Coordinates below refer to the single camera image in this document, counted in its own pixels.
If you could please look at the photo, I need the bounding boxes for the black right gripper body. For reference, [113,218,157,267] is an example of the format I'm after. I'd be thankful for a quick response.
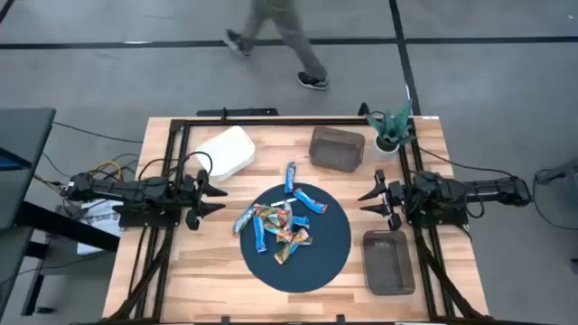
[375,169,411,231]

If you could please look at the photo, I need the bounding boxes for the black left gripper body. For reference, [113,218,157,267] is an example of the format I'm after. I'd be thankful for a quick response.
[181,169,210,231]

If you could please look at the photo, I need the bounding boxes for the white plant pot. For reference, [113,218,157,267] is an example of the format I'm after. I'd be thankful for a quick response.
[373,133,401,157]

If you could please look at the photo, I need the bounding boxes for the white plastic bin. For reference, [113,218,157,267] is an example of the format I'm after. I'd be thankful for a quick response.
[193,125,256,182]

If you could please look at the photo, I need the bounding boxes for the green snake plant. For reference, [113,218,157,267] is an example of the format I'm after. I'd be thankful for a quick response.
[365,99,415,146]

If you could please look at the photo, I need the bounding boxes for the round dark blue woven mat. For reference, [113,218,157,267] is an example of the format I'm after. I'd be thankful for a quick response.
[238,181,352,293]

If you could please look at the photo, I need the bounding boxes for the white paper sheet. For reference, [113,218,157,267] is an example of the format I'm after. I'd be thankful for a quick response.
[76,198,124,256]

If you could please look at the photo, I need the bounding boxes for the black desk beam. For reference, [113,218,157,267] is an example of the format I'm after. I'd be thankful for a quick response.
[17,200,121,253]

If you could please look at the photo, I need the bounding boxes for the dark grey desk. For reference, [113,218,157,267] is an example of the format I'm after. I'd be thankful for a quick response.
[0,107,58,231]
[0,225,35,312]

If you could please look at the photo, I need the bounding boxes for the person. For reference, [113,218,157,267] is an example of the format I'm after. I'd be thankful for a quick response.
[222,0,330,91]

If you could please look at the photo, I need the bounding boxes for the blue screen device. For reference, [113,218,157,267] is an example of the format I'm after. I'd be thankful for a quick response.
[0,148,33,172]

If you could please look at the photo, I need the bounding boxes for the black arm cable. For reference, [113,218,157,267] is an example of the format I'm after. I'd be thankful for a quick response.
[137,151,214,181]

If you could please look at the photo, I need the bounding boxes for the yellow cable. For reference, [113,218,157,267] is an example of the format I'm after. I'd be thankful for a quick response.
[89,160,124,181]

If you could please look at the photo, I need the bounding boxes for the black mounting bracket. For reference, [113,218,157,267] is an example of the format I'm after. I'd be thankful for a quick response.
[196,107,280,117]

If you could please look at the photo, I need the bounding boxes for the black aluminium table frame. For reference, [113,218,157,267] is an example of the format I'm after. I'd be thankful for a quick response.
[88,116,491,325]

